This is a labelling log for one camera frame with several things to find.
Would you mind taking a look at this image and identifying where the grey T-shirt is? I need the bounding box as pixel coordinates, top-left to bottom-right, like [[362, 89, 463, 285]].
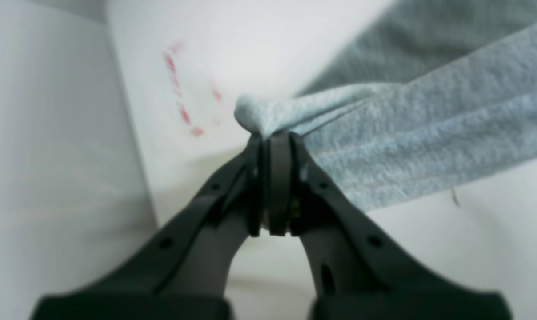
[[234, 0, 537, 211]]

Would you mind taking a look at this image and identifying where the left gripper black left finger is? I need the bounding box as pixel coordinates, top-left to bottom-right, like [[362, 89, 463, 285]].
[[32, 135, 263, 320]]

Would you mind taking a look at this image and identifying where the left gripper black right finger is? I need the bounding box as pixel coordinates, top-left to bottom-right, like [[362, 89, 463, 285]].
[[268, 132, 512, 320]]

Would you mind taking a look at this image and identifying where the red tape rectangle marking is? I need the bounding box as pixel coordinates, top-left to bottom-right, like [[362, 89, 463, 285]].
[[163, 39, 226, 137]]

